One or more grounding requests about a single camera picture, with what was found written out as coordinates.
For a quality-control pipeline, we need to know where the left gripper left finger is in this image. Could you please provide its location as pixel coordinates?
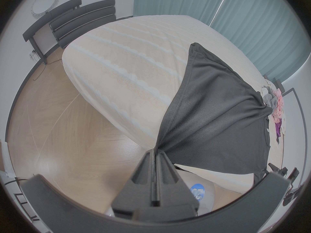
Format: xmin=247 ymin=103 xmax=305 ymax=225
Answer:
xmin=112 ymin=149 xmax=156 ymax=215

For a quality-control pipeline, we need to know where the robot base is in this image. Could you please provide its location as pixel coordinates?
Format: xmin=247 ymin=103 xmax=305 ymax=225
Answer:
xmin=106 ymin=164 xmax=217 ymax=217

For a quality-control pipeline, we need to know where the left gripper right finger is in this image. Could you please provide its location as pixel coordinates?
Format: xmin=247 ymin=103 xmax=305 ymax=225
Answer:
xmin=155 ymin=149 xmax=200 ymax=213

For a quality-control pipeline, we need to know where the black T-shirt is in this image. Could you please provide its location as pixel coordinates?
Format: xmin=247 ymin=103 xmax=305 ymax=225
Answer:
xmin=157 ymin=42 xmax=273 ymax=187

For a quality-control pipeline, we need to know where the pile of clothes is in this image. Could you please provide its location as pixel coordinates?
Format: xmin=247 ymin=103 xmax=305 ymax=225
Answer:
xmin=261 ymin=86 xmax=285 ymax=145

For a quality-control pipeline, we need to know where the bed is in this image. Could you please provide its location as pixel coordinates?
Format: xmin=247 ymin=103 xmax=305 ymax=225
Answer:
xmin=62 ymin=14 xmax=305 ymax=196

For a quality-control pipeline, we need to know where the grey bedside table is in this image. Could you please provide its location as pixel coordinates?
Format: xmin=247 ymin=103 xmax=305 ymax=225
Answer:
xmin=264 ymin=74 xmax=286 ymax=94

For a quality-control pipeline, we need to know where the blue-green curtain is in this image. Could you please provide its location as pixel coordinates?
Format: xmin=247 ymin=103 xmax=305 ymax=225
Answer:
xmin=133 ymin=0 xmax=231 ymax=26
xmin=210 ymin=0 xmax=311 ymax=82

